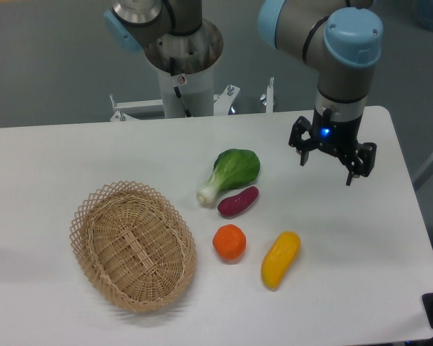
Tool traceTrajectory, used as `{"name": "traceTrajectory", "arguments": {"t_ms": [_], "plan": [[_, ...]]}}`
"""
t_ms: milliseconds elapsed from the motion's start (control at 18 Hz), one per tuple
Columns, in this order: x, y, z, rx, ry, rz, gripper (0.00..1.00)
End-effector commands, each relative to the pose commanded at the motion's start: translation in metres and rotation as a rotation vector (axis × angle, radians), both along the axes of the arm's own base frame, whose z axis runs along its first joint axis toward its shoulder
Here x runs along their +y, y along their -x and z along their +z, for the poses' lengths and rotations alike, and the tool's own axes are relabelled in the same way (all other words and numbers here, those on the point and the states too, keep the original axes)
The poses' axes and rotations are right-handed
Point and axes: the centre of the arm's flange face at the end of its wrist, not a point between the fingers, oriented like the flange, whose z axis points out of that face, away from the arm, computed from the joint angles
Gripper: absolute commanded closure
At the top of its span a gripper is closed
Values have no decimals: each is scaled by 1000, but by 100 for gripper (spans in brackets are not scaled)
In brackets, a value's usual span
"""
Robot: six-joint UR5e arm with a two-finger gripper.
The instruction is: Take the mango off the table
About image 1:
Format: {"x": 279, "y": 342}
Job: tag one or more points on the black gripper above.
{"x": 334, "y": 131}

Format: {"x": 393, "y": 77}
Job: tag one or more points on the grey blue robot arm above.
{"x": 341, "y": 40}

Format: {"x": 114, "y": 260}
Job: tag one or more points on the yellow mango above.
{"x": 278, "y": 259}

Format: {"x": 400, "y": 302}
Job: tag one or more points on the green bok choy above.
{"x": 233, "y": 169}

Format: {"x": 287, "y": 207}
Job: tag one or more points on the purple sweet potato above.
{"x": 236, "y": 204}

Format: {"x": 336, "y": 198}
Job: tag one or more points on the orange tangerine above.
{"x": 229, "y": 242}

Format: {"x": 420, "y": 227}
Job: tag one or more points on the woven wicker basket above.
{"x": 133, "y": 246}

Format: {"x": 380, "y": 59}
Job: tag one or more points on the white metal base frame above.
{"x": 223, "y": 104}

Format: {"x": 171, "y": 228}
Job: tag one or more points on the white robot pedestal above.
{"x": 187, "y": 95}

